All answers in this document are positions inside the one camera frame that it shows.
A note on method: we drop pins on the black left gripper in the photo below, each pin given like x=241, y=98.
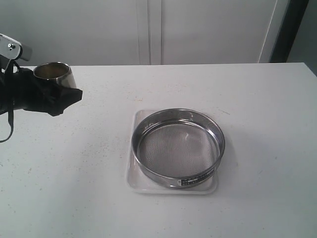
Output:
x=26, y=92

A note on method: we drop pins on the stainless steel cup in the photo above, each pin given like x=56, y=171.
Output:
x=58, y=72

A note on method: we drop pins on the round steel mesh sieve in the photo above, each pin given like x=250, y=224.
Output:
x=178, y=158

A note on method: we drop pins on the white square plastic tray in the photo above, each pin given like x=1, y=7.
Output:
x=138, y=183

